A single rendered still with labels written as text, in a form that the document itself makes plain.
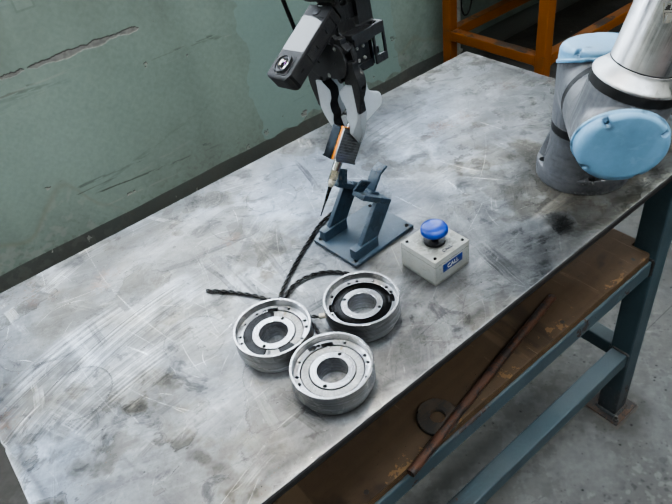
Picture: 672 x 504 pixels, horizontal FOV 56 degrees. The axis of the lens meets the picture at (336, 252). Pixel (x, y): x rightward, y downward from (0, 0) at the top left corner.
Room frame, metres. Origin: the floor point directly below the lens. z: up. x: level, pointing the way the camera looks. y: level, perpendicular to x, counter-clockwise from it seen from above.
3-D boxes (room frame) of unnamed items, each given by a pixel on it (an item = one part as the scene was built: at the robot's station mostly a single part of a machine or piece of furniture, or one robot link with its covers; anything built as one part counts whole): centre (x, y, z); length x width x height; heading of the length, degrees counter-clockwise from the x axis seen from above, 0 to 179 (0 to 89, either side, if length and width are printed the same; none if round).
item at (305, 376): (0.50, 0.03, 0.82); 0.08 x 0.08 x 0.02
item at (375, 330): (0.61, -0.02, 0.82); 0.10 x 0.10 x 0.04
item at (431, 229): (0.69, -0.14, 0.85); 0.04 x 0.04 x 0.05
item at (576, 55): (0.86, -0.44, 0.97); 0.13 x 0.12 x 0.14; 166
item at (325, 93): (0.82, -0.04, 1.02); 0.06 x 0.03 x 0.09; 130
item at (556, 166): (0.86, -0.44, 0.85); 0.15 x 0.15 x 0.10
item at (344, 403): (0.50, 0.03, 0.82); 0.10 x 0.10 x 0.04
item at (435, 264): (0.69, -0.15, 0.82); 0.08 x 0.07 x 0.05; 123
